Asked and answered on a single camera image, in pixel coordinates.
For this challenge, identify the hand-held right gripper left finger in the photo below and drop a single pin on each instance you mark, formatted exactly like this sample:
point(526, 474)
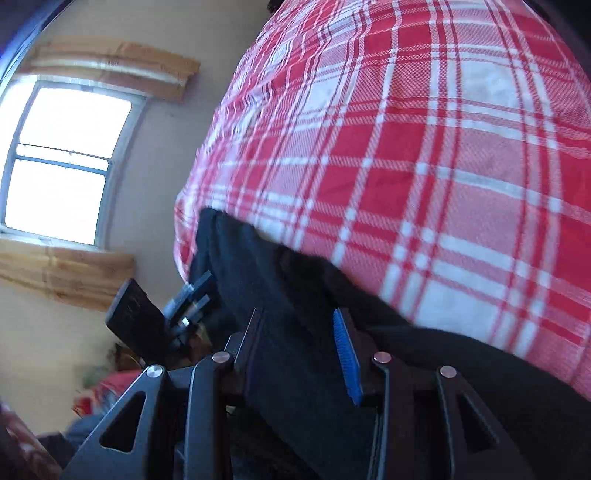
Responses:
point(248, 344)

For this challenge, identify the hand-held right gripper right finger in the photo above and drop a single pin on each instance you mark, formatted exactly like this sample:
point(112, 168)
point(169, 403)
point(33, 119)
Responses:
point(346, 355)

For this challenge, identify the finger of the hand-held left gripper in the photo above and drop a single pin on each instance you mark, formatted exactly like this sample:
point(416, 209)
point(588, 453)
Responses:
point(194, 287)
point(191, 314)

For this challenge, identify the black pants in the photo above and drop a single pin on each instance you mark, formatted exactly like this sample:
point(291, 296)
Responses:
point(286, 295)

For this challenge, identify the red cloth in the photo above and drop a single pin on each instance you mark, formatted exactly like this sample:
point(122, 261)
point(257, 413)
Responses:
point(111, 390)

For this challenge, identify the beige patterned curtain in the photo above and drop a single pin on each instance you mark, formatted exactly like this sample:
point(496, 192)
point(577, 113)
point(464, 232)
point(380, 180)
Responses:
point(69, 272)
point(120, 69)

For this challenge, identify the red plaid bedsheet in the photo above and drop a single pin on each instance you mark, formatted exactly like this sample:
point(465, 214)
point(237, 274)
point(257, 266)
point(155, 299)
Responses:
point(392, 138)

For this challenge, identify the aluminium frame window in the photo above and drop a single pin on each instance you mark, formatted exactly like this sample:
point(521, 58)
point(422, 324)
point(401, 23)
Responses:
point(60, 198)

